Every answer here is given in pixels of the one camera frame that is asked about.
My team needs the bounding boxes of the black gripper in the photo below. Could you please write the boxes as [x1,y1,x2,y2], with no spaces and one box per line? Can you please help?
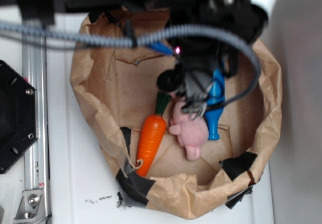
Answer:
[157,40,238,116]

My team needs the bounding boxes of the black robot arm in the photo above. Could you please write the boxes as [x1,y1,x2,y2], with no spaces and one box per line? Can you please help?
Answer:
[1,0,276,116]

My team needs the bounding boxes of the blue plastic bottle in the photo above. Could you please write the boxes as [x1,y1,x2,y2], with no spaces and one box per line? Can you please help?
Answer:
[204,69,225,140]

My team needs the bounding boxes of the pink plush bunny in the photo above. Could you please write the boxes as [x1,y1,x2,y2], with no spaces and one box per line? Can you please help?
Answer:
[169,97,209,161]

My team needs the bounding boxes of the orange plastic carrot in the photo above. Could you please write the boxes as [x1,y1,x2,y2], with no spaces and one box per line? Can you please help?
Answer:
[136,92,172,177]

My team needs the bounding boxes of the brown paper bag bin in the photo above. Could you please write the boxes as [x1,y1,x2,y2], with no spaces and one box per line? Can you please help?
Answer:
[69,7,283,220]

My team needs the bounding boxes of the grey braided cable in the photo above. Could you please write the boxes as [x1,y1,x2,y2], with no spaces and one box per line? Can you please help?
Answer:
[0,20,261,106]

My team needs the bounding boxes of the aluminium extrusion rail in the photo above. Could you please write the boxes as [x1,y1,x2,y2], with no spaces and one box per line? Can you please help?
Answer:
[21,20,51,192]

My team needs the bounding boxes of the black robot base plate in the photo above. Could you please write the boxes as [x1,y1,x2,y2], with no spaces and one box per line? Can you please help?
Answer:
[1,60,37,174]

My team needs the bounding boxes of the metal corner bracket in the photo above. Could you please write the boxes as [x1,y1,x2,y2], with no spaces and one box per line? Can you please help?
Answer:
[13,189,46,223]

